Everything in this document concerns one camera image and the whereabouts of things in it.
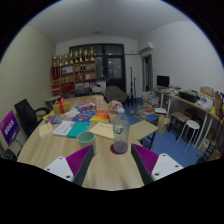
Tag orange yellow booklet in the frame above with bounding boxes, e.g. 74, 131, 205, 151
89, 110, 110, 122

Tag stacks of books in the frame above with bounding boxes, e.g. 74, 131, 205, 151
138, 91, 169, 123

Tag black office chair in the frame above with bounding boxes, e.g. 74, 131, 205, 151
13, 98, 51, 138

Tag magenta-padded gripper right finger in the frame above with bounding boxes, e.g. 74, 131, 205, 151
130, 143, 184, 185

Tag yellow gift box red ribbon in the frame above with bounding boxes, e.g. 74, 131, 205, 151
52, 97, 72, 116

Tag black tripod stand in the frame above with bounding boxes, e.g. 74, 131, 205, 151
128, 66, 138, 98

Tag white booklet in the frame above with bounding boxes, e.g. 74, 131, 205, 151
52, 120, 77, 137

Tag black stool with wooden seat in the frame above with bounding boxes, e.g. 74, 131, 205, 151
167, 111, 192, 141

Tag pink box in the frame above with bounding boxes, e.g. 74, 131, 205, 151
77, 102, 96, 112

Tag small light wooden table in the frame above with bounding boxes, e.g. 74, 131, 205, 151
129, 119, 159, 150

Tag pale green cup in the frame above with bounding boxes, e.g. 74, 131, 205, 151
76, 130, 97, 156

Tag wooden shelf unit with trophies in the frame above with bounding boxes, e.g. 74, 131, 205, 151
49, 46, 98, 97

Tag white wall air conditioner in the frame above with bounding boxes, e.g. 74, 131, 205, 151
138, 41, 155, 54

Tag black computer monitor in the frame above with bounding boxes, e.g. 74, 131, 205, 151
156, 75, 171, 89

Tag purple sign board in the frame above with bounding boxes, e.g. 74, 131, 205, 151
0, 109, 21, 147

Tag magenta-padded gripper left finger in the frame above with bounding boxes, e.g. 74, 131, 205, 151
43, 144, 95, 187

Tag cluttered wooden side desk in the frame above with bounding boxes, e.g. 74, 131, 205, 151
168, 85, 224, 161

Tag clear plastic water bottle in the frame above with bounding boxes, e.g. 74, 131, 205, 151
112, 107, 131, 155

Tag flower bouquet in white pot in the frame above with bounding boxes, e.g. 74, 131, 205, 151
107, 100, 124, 123

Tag blue red printed booklet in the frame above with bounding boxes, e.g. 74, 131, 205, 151
44, 114, 64, 124

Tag small white round table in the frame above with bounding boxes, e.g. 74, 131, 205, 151
44, 94, 63, 111

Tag flat round red coaster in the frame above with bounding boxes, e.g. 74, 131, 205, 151
109, 143, 132, 156

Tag grey upholstered armchair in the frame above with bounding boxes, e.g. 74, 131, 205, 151
104, 85, 128, 104

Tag small standing card box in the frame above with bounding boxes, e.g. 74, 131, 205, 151
94, 95, 105, 112

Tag black framed window door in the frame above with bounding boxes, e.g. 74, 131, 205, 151
68, 43, 127, 93

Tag white round stool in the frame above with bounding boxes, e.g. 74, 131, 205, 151
176, 119, 201, 152

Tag small beige notepad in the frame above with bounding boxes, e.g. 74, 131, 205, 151
38, 122, 55, 139

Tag grey striped chair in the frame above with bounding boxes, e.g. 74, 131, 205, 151
0, 139, 18, 163

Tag teal book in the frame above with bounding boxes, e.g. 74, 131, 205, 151
66, 121, 91, 139

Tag pale yellow paper pad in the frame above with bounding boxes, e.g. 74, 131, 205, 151
88, 121, 116, 140

